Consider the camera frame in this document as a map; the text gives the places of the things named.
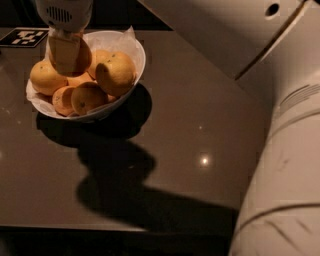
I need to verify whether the white bowl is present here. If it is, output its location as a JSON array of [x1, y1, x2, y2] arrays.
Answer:
[[27, 30, 147, 124]]

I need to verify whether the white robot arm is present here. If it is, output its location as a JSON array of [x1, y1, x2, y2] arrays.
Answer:
[[96, 0, 320, 256]]

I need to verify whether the large front right orange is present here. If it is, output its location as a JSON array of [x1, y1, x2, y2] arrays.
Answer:
[[95, 51, 136, 97]]

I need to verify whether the white paper liner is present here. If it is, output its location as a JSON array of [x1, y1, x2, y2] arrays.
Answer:
[[25, 22, 143, 118]]

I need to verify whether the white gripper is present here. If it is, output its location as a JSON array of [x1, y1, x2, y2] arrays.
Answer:
[[35, 0, 93, 76]]

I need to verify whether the hidden middle orange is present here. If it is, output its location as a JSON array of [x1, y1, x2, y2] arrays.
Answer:
[[67, 72, 93, 87]]

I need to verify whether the front left small orange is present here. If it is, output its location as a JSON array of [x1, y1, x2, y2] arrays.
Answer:
[[52, 86, 74, 116]]

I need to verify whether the black white fiducial marker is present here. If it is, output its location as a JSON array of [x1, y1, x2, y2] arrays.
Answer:
[[0, 28, 48, 48]]

